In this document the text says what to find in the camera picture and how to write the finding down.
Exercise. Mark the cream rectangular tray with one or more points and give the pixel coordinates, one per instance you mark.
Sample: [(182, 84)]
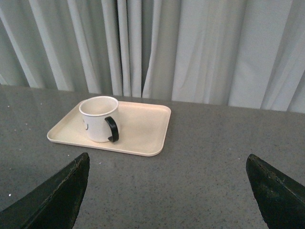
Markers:
[(143, 132)]

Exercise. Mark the white smiley mug black handle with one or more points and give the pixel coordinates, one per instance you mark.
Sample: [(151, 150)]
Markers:
[(101, 118)]

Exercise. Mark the grey pleated curtain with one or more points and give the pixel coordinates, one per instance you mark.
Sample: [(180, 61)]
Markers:
[(245, 53)]

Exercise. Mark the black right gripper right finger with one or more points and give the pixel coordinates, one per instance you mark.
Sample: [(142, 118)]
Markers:
[(281, 200)]

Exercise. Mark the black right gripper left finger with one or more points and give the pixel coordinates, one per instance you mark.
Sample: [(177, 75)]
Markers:
[(54, 204)]

